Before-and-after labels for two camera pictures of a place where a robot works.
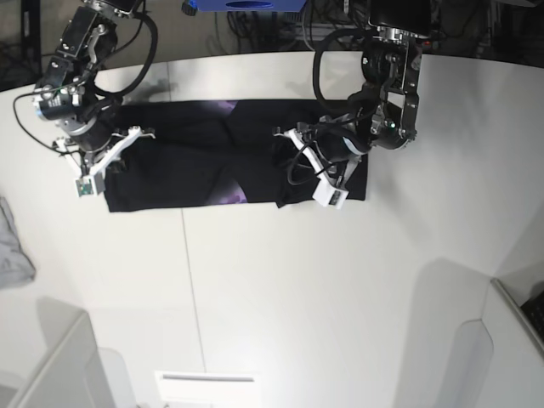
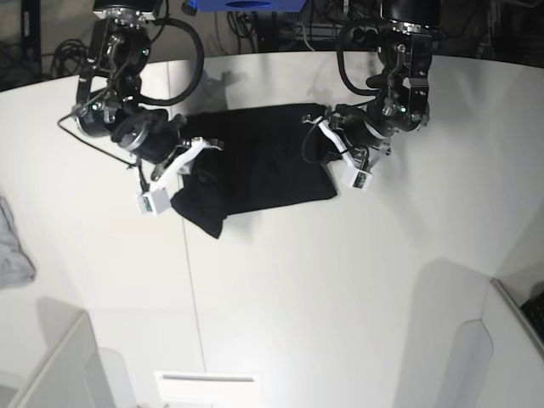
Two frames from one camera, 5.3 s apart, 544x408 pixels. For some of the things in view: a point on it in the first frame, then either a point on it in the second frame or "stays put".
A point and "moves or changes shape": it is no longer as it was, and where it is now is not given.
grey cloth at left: x=16 y=265 stays put
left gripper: x=336 y=143 to x=359 y=133
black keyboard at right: x=533 y=310 stays put
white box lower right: x=496 y=361 stays put
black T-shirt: x=217 y=153 moves or changes shape
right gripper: x=92 y=134 to x=153 y=134
